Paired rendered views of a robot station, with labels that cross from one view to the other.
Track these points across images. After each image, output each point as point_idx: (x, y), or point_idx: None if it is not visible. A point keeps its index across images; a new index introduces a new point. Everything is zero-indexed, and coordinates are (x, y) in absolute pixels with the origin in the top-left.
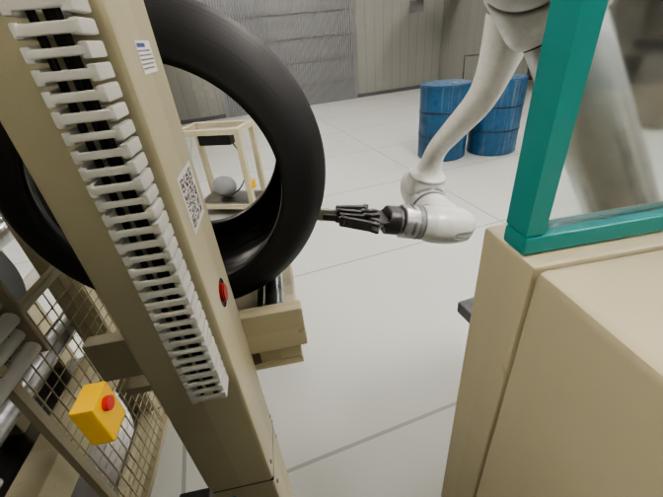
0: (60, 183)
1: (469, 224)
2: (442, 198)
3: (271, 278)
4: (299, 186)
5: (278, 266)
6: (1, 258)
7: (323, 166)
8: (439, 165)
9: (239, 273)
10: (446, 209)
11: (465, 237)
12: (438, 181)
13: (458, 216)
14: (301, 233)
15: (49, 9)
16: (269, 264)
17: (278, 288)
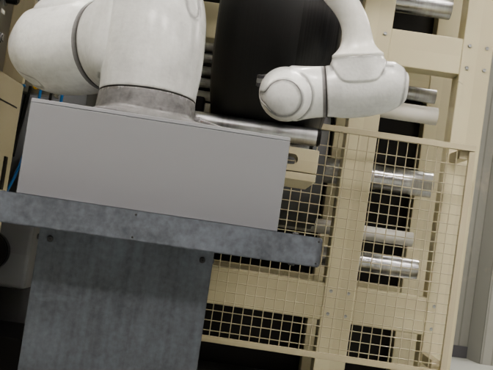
0: None
1: (266, 80)
2: (307, 66)
3: (219, 103)
4: (219, 12)
5: (212, 84)
6: (319, 150)
7: (236, 1)
8: (343, 33)
9: (210, 86)
10: (281, 67)
11: (263, 99)
12: (334, 54)
13: (272, 71)
14: (216, 53)
15: None
16: (211, 80)
17: (218, 115)
